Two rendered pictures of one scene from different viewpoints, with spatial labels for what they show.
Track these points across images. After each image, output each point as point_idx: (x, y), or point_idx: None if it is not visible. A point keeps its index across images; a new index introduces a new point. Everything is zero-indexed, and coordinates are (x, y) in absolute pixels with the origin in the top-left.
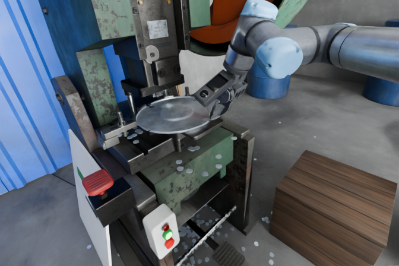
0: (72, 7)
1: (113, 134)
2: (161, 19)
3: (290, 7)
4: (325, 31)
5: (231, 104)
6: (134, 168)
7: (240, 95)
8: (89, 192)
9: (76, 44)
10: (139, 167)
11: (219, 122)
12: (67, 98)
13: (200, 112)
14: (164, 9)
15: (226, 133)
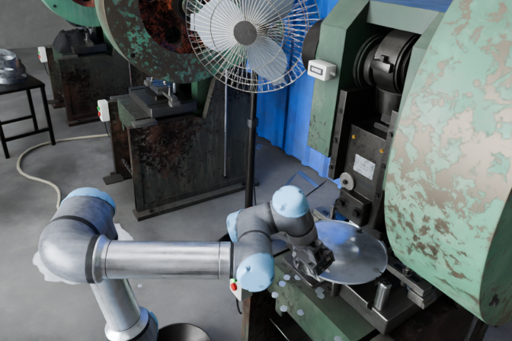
0: None
1: (318, 215)
2: (370, 160)
3: (425, 271)
4: (243, 240)
5: (296, 266)
6: (288, 243)
7: (313, 275)
8: None
9: None
10: (291, 247)
11: (308, 281)
12: None
13: (335, 269)
14: (376, 154)
15: (351, 333)
